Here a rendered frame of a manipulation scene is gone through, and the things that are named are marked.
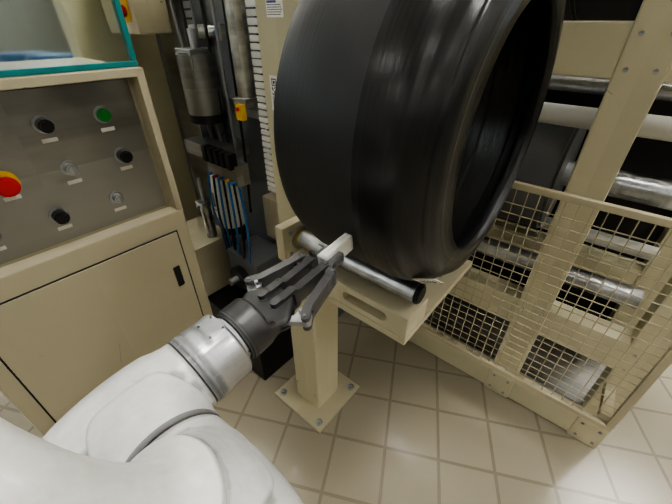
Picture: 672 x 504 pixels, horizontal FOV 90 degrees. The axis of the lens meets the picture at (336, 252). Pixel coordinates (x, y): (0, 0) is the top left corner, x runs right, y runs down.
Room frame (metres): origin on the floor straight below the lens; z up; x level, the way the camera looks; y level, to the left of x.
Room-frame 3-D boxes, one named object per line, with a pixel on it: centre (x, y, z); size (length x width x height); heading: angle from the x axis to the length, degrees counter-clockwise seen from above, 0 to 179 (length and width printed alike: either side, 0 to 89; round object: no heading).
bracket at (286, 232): (0.85, 0.01, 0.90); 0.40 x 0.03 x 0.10; 140
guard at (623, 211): (0.84, -0.51, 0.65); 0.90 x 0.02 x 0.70; 50
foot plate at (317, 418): (0.89, 0.08, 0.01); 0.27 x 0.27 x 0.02; 50
